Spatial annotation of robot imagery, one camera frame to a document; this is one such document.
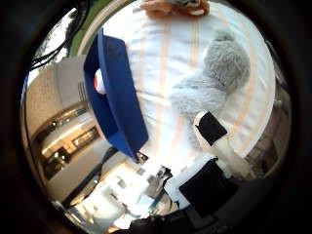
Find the white ball toy orange spot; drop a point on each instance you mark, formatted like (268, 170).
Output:
(99, 83)

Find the white striped tablecloth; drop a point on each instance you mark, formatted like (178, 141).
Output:
(162, 65)

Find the grey plush toy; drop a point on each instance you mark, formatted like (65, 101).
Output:
(214, 81)

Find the brown plush toy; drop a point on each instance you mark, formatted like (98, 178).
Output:
(175, 7)

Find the blue plastic container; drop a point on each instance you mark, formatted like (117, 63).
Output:
(113, 97)

